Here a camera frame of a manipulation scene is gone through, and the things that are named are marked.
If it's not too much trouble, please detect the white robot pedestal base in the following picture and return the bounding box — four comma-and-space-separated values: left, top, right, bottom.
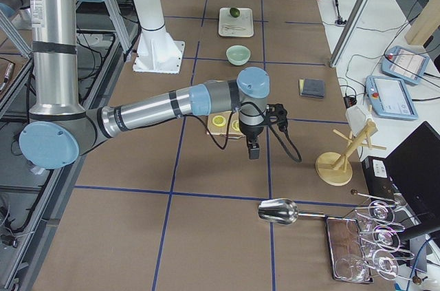
133, 0, 185, 74

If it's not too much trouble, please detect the cream bear serving tray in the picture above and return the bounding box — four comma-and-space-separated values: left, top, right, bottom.
218, 7, 254, 38

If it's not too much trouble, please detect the lemon slice upper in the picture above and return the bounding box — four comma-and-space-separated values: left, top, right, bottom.
212, 115, 227, 127

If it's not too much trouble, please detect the blue teach pendant far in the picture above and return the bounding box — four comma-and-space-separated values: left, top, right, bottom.
382, 45, 430, 85

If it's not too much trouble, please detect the black monitor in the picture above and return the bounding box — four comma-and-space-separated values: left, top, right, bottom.
385, 121, 439, 217

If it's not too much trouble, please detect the lemon slice single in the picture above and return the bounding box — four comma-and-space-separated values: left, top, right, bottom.
231, 120, 240, 132

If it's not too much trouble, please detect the wooden mug tree stand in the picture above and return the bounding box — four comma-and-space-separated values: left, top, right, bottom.
315, 118, 386, 186

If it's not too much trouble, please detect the metal scoop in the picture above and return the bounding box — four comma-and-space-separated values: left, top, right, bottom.
258, 198, 326, 225

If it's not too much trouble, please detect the wooden cutting board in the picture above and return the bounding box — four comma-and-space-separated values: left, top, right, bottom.
207, 111, 244, 139

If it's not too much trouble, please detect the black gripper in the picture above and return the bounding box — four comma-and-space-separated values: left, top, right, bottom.
239, 102, 287, 160

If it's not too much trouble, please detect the light green bowl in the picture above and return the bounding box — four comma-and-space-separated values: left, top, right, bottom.
225, 45, 251, 66

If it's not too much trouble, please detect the blue teach pendant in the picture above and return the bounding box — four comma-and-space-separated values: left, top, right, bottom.
365, 76, 419, 120
382, 45, 430, 85

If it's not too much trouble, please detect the blue teach pendant near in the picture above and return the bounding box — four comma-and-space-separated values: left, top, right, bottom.
365, 76, 419, 120

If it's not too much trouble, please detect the aluminium frame post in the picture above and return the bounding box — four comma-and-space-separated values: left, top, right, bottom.
329, 0, 369, 67

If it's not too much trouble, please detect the black framed glass tray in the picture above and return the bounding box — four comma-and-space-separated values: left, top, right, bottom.
324, 216, 364, 281

